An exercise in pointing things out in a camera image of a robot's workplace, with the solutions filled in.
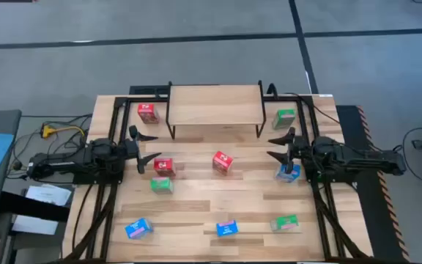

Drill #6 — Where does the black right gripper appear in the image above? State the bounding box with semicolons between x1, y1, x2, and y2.
267;127;311;174

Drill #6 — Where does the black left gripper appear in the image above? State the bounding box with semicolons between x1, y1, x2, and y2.
125;125;163;175

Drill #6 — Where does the red Froot Loops cereal box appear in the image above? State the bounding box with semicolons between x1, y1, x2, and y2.
212;150;234;175
137;103;160;125
153;157;177;177

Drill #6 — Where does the blue Rice Krispies cereal box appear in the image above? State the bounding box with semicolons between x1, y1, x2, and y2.
215;219;240;238
275;163;302;183
124;217;154;240

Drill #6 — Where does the green Apple Jacks cereal box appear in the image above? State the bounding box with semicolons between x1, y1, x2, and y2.
149;176;174;194
271;108;297;131
269;214;300;232

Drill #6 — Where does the wooden shelf with black legs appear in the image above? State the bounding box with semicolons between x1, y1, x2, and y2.
165;80;267;140

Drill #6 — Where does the black perforated metal bar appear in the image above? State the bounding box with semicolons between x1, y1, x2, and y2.
129;85;171;95

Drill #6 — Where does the black hazard-striped floor mat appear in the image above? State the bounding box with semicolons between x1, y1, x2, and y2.
337;105;410;263

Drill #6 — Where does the white paper sheet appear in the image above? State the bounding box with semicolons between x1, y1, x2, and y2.
11;215;59;236
24;184;73;207

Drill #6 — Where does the black flat bar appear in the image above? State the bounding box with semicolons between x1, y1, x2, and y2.
0;191;71;223

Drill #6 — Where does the black cable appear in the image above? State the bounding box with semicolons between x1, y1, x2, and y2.
267;83;341;125
393;127;422;186
12;114;93;147

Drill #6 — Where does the yellow power cable with plug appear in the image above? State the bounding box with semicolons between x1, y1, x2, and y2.
41;123;86;139

